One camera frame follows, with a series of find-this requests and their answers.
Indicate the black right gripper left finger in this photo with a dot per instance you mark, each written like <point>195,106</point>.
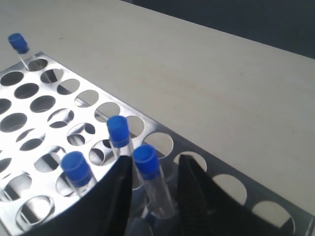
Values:
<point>103,211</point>

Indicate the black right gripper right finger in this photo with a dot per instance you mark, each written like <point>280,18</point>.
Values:
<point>205,209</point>

